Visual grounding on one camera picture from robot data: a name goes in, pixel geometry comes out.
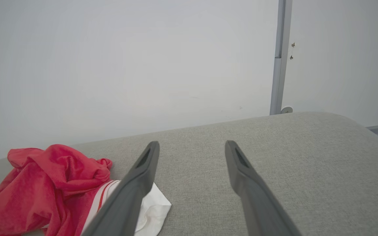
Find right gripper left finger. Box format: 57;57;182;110
82;141;160;236

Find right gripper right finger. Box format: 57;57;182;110
225;140;303;236

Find red and white jersey shirt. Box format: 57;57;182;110
0;144;172;236

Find grey metal pole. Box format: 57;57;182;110
269;0;293;116

